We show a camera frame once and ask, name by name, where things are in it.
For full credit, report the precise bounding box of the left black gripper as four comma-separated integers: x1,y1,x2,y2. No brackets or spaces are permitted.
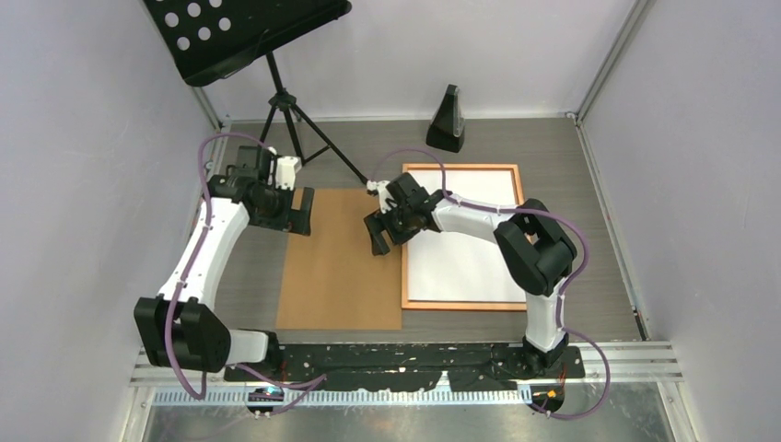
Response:
248,181,312,236

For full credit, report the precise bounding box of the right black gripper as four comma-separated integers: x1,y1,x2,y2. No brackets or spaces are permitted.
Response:
366,202,422,256

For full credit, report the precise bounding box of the building and sky photo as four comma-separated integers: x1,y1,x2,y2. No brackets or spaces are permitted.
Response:
406,169,529,305

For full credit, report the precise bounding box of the brown cardboard backing board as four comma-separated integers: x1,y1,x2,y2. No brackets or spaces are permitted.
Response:
276,189,402,331

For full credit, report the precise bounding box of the orange wooden picture frame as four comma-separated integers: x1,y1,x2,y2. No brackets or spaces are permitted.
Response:
399,162,530,312

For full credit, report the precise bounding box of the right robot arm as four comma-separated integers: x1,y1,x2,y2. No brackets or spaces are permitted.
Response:
364,172,577,378

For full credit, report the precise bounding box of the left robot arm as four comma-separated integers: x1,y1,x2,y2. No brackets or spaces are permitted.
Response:
134,146,315,381

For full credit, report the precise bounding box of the black metronome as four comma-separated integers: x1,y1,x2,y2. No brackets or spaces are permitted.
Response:
425,84,465,153

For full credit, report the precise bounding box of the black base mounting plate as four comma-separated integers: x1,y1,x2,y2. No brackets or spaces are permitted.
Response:
225,343,585,392

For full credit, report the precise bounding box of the black music stand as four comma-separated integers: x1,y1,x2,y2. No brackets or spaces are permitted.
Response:
142,0,367,183

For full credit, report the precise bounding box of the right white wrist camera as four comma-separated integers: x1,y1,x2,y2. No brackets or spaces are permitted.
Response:
367,180,396,214

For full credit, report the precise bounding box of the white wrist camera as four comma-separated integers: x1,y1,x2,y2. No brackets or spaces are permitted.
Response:
367,180,396,214
273,156,302,191

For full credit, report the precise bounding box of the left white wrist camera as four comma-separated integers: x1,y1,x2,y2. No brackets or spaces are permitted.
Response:
273,156,302,191

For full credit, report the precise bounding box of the white slotted cable duct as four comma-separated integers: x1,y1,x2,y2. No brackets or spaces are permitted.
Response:
151,385,532,407

